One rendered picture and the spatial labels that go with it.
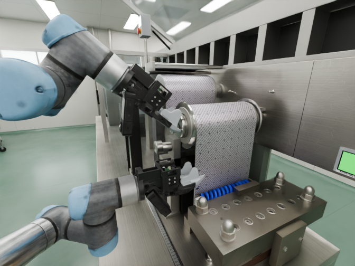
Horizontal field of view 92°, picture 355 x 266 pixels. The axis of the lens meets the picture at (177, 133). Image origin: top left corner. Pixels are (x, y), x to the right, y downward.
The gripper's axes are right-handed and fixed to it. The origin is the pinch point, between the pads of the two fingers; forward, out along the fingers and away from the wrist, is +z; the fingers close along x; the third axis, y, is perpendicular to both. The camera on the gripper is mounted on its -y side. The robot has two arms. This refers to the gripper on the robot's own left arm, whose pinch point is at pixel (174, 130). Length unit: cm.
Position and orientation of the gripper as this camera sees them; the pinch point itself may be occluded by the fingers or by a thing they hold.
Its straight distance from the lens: 50.4
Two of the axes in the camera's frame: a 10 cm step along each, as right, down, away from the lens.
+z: 7.0, 5.2, 5.0
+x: -4.2, -2.7, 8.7
